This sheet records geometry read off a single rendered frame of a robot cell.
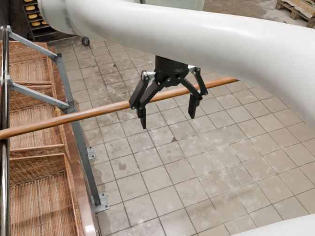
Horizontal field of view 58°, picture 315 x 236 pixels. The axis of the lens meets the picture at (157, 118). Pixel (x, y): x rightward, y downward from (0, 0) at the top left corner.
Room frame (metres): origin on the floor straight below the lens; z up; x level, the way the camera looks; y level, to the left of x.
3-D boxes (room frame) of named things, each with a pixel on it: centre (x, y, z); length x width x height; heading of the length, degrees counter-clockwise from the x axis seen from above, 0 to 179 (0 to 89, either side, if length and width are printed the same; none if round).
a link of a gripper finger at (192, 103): (0.56, -0.09, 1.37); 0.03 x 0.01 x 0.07; 18
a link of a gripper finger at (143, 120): (0.52, 0.04, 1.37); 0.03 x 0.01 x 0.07; 18
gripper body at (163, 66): (0.54, -0.03, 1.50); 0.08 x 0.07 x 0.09; 108
